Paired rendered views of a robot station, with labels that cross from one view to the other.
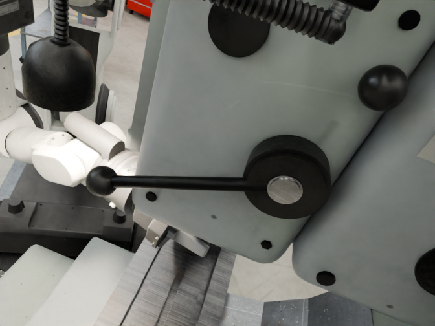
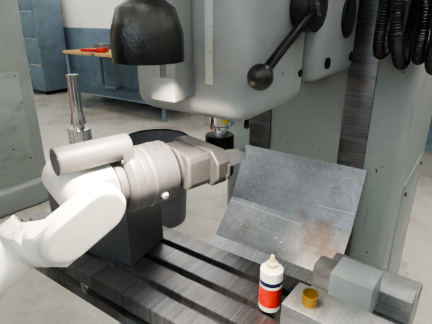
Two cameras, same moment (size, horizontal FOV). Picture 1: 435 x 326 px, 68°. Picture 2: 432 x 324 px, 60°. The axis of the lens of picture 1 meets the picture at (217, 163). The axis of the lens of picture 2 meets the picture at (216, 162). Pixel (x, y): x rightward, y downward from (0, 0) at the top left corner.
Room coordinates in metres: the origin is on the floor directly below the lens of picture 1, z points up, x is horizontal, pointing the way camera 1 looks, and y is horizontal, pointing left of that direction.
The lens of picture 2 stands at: (0.03, 0.48, 1.44)
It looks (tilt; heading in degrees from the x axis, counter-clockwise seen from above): 21 degrees down; 303
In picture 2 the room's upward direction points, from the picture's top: straight up
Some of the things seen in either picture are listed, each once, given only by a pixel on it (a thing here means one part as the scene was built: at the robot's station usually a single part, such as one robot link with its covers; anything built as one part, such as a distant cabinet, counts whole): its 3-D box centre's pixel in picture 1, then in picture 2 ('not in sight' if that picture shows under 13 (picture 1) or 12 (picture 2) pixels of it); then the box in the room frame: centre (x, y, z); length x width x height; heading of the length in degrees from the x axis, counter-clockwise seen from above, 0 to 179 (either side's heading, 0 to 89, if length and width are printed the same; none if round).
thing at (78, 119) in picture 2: not in sight; (75, 101); (0.69, -0.01, 1.27); 0.03 x 0.03 x 0.11
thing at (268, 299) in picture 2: not in sight; (270, 281); (0.24, -0.02, 1.01); 0.04 x 0.04 x 0.11
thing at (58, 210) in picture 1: (81, 173); not in sight; (0.97, 0.52, 0.59); 0.64 x 0.52 x 0.33; 21
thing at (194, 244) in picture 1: (187, 242); (232, 158); (0.31, 0.00, 1.23); 0.06 x 0.02 x 0.03; 73
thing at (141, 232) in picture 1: (138, 239); not in sight; (0.84, 0.19, 0.50); 0.20 x 0.05 x 0.20; 21
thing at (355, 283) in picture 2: not in sight; (354, 288); (0.10, 0.00, 1.07); 0.06 x 0.05 x 0.06; 176
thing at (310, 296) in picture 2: not in sight; (310, 297); (0.15, 0.05, 1.07); 0.02 x 0.02 x 0.02
